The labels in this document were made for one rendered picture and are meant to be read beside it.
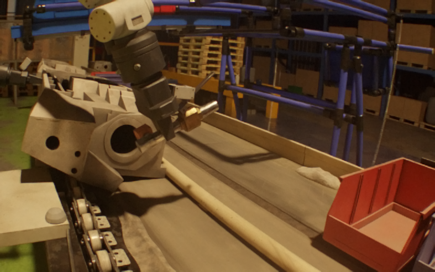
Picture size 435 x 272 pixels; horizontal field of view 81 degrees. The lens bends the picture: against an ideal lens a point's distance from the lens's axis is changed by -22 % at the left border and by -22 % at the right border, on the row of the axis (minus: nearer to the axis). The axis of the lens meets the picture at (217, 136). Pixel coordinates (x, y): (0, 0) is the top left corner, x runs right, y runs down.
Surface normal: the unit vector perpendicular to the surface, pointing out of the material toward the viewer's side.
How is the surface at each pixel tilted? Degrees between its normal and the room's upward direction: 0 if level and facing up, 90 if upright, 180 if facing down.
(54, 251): 0
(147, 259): 23
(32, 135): 90
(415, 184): 88
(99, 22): 111
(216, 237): 0
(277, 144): 90
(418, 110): 90
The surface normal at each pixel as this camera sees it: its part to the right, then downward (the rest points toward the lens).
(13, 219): 0.09, -0.97
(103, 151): 0.53, 0.26
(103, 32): -0.42, 0.53
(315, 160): -0.84, 0.07
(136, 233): -0.60, -0.59
